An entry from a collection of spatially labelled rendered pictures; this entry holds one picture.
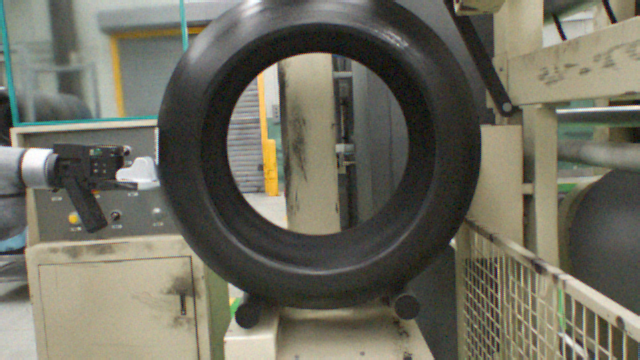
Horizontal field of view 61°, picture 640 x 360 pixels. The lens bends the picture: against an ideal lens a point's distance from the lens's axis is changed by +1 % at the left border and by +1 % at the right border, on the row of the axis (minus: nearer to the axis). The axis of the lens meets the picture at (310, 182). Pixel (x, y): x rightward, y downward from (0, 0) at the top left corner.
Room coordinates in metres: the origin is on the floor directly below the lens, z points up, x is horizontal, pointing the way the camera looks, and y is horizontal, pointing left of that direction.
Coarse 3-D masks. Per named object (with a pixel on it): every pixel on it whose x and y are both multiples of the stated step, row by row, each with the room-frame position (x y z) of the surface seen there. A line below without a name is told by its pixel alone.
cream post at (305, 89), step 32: (288, 64) 1.29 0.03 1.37; (320, 64) 1.29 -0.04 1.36; (288, 96) 1.29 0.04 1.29; (320, 96) 1.29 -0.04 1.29; (288, 128) 1.29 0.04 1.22; (320, 128) 1.29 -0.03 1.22; (288, 160) 1.29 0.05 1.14; (320, 160) 1.29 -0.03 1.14; (288, 192) 1.29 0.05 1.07; (320, 192) 1.29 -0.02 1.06; (288, 224) 1.29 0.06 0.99; (320, 224) 1.29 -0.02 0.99
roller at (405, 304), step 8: (400, 288) 0.96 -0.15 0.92; (408, 288) 0.96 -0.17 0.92; (392, 296) 0.95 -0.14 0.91; (400, 296) 0.92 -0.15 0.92; (408, 296) 0.92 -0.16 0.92; (392, 304) 0.94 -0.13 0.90; (400, 304) 0.91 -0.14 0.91; (408, 304) 0.91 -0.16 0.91; (416, 304) 0.91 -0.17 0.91; (400, 312) 0.91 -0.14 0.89; (408, 312) 0.91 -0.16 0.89; (416, 312) 0.91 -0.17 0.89
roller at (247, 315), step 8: (248, 296) 0.96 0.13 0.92; (240, 304) 0.93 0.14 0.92; (248, 304) 0.92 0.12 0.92; (256, 304) 0.94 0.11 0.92; (240, 312) 0.92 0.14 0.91; (248, 312) 0.92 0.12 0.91; (256, 312) 0.92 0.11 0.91; (240, 320) 0.92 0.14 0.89; (248, 320) 0.92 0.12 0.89; (256, 320) 0.92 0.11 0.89; (248, 328) 0.92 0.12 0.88
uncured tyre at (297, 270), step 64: (256, 0) 0.93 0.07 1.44; (320, 0) 0.90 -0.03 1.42; (384, 0) 0.93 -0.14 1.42; (192, 64) 0.91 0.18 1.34; (256, 64) 1.18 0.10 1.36; (384, 64) 1.17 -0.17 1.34; (448, 64) 0.91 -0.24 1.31; (192, 128) 0.90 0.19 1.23; (448, 128) 0.90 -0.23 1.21; (192, 192) 0.90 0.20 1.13; (448, 192) 0.90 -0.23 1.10; (256, 256) 0.90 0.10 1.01; (320, 256) 1.17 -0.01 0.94; (384, 256) 0.89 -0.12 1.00
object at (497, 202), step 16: (480, 128) 1.21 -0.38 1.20; (496, 128) 1.21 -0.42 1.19; (512, 128) 1.21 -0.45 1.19; (496, 144) 1.21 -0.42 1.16; (512, 144) 1.21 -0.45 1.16; (496, 160) 1.21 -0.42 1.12; (512, 160) 1.21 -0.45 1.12; (480, 176) 1.21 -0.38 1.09; (496, 176) 1.21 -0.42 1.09; (512, 176) 1.21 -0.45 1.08; (480, 192) 1.21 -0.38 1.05; (496, 192) 1.21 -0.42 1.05; (512, 192) 1.21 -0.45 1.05; (480, 208) 1.21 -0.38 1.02; (496, 208) 1.21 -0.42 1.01; (512, 208) 1.21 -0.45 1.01; (496, 224) 1.21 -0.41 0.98; (512, 224) 1.21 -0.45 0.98; (464, 240) 1.21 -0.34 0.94; (480, 240) 1.21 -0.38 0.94; (512, 240) 1.21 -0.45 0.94; (464, 256) 1.21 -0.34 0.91; (480, 256) 1.21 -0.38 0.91; (496, 256) 1.21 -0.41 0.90
